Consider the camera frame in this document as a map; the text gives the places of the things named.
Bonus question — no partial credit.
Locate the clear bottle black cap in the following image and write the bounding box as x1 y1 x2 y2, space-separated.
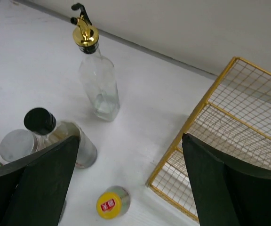
24 107 97 169

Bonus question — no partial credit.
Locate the right yellow-cap sauce bottle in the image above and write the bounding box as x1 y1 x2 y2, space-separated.
96 186 131 220

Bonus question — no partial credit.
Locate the clear oil bottle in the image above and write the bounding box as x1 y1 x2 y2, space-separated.
70 3 120 121

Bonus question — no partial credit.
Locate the rear silver-lid spice jar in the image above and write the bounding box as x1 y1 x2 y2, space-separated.
0 129 46 162

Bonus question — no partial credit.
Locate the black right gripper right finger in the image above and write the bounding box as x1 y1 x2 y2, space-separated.
182 133 271 226

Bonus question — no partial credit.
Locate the gold wire basket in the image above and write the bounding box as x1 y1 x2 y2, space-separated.
146 57 271 221

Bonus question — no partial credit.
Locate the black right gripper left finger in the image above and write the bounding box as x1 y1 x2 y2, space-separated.
0 136 79 226

